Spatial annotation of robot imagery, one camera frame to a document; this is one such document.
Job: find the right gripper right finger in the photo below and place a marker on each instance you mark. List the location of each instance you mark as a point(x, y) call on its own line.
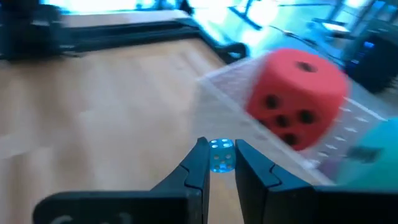
point(267, 193)

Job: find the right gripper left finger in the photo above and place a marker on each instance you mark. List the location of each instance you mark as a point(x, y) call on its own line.
point(196, 177)

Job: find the small teal transparent die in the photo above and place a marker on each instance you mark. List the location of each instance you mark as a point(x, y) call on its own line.
point(222, 155)

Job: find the white perforated basket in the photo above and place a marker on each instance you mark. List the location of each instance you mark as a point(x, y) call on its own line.
point(227, 84)

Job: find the large red foam die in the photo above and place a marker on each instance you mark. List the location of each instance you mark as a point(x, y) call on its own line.
point(295, 93)

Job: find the large green foam die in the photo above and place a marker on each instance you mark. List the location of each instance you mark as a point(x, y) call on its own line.
point(373, 161)

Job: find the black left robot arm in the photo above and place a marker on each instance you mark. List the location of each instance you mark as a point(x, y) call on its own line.
point(28, 28)

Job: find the black aluminium table frame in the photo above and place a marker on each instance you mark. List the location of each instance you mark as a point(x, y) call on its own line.
point(124, 31)

